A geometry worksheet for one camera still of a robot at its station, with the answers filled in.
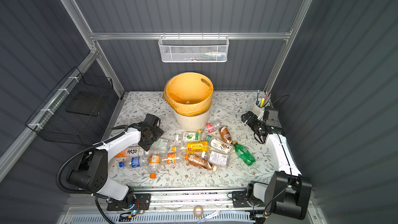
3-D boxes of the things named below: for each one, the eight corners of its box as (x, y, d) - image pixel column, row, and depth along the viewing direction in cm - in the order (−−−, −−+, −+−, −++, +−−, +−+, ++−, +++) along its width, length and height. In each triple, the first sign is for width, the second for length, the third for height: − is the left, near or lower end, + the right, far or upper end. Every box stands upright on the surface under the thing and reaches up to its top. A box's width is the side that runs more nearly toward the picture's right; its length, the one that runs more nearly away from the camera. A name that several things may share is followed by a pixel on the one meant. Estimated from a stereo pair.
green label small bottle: (175, 140, 95) (174, 138, 93) (176, 134, 98) (175, 132, 95) (199, 140, 95) (199, 138, 92) (199, 134, 98) (199, 131, 95)
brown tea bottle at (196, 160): (184, 162, 87) (183, 159, 83) (187, 155, 90) (186, 151, 86) (209, 173, 83) (209, 170, 79) (212, 165, 86) (213, 162, 82)
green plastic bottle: (249, 168, 85) (251, 166, 82) (229, 147, 94) (230, 144, 91) (255, 163, 87) (257, 160, 84) (235, 142, 96) (236, 139, 93)
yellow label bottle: (181, 152, 89) (180, 150, 86) (181, 143, 92) (181, 141, 90) (208, 152, 89) (208, 150, 86) (208, 143, 92) (208, 141, 90)
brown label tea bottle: (225, 146, 93) (226, 142, 89) (218, 131, 100) (219, 127, 96) (232, 144, 94) (233, 140, 90) (225, 129, 101) (225, 125, 97)
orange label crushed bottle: (161, 166, 87) (159, 162, 82) (163, 156, 90) (161, 152, 86) (183, 166, 87) (182, 162, 82) (184, 156, 90) (183, 152, 86)
